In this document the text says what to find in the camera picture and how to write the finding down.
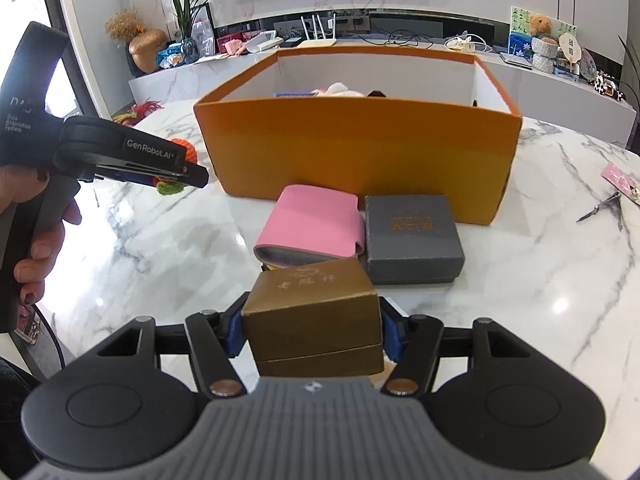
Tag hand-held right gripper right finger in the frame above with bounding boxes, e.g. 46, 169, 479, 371
380, 297, 543, 398

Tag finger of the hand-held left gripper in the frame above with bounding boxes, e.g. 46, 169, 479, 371
97, 160, 210, 190

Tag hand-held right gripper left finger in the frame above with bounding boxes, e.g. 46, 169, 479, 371
97, 296, 249, 400

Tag orange crochet toy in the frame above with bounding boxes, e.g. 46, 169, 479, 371
154, 137, 202, 196

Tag gold gift box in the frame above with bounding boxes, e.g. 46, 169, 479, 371
241, 258, 386, 378

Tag orange cardboard box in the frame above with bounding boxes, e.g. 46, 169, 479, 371
193, 46, 523, 226

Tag white crochet bunny doll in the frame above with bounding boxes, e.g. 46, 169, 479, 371
315, 82, 366, 97

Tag person's left hand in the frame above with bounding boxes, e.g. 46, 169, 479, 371
0, 165, 83, 306

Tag red and green feather toy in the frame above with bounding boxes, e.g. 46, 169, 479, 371
112, 101, 157, 126

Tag grey gift box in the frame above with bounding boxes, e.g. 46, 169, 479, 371
364, 194, 466, 285

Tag dried flower bunch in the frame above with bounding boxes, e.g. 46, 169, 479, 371
105, 7, 148, 43

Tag blue snack bags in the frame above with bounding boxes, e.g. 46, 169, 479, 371
157, 42, 186, 68

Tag gold round vase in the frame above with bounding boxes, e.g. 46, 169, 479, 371
128, 29, 168, 75

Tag green plant in glass vase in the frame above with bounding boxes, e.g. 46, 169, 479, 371
170, 0, 221, 63

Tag pink leather wallet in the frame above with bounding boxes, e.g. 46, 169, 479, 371
253, 185, 367, 268

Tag white plastic holder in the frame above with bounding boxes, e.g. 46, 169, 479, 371
247, 31, 283, 53

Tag white wifi router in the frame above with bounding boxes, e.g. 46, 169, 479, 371
295, 14, 341, 48

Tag small scissors with keys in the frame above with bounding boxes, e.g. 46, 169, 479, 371
576, 192, 623, 223

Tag pink flat packet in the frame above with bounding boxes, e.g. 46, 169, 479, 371
601, 162, 640, 206

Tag white knitted pot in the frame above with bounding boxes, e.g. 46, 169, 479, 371
530, 37, 558, 72

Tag green and blue painting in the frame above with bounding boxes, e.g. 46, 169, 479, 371
507, 6, 576, 61

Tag black and white cow toy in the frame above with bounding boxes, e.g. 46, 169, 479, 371
595, 72, 628, 103

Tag small round paper fan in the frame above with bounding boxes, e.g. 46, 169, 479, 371
559, 34, 583, 73

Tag brown teddy bear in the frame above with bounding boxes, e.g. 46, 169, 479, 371
529, 14, 558, 46

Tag black picture frame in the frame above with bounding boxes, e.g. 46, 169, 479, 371
192, 4, 218, 58

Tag black cable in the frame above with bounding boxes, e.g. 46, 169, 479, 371
32, 307, 68, 371

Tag white charger with cables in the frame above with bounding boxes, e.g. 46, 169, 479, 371
445, 35, 488, 53

